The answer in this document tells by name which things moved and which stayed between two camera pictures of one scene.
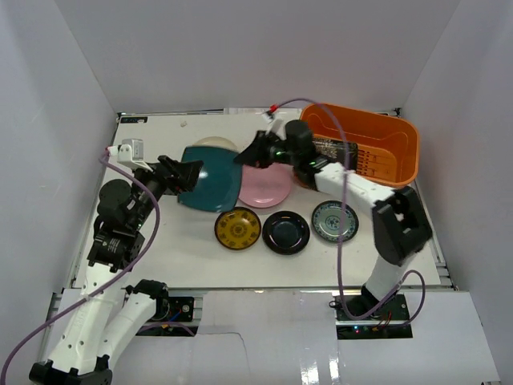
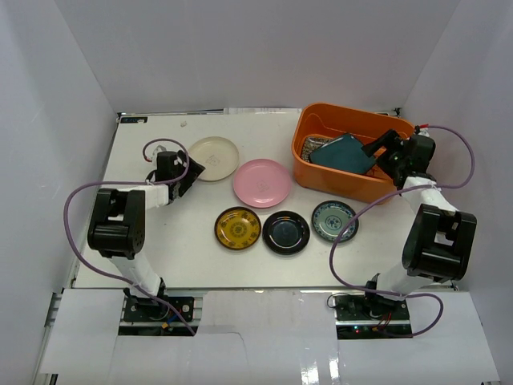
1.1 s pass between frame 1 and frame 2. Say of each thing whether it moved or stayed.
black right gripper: moved
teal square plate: moved
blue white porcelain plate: stayed
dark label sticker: stayed
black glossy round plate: stayed
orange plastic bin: stayed
